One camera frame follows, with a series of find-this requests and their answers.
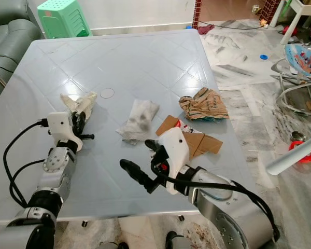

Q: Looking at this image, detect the cream tissue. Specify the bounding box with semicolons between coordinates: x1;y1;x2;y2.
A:
61;92;98;118

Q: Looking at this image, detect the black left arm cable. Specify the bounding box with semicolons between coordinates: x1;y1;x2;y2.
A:
3;119;48;208
10;159;46;208

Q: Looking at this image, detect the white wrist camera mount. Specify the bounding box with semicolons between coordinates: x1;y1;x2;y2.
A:
158;127;198;196
47;112;79;152

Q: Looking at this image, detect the colourful baby bouncer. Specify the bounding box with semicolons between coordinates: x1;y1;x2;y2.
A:
272;43;311;116

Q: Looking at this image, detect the small red plastic item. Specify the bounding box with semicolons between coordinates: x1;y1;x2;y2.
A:
288;140;311;163

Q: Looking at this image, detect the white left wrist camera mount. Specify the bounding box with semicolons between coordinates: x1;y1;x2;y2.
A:
47;112;79;152

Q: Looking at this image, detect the crumpled brown paper bag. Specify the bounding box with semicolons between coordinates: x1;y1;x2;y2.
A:
179;87;229;121

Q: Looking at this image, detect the white plastic chair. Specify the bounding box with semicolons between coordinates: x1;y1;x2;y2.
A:
270;0;311;45

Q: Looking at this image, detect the green plastic stool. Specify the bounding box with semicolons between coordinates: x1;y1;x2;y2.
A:
37;0;92;40

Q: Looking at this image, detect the white plastic tube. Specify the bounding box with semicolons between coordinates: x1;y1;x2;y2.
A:
265;143;311;176

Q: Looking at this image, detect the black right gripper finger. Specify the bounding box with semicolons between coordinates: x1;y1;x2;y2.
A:
120;159;161;195
144;139;169;157

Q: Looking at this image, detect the grey green sofa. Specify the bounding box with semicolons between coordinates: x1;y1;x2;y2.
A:
0;0;43;107

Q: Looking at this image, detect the dirty white tissue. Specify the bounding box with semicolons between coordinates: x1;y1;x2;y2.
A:
117;99;161;142

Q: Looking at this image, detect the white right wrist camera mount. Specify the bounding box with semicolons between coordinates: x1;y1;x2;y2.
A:
158;127;198;196

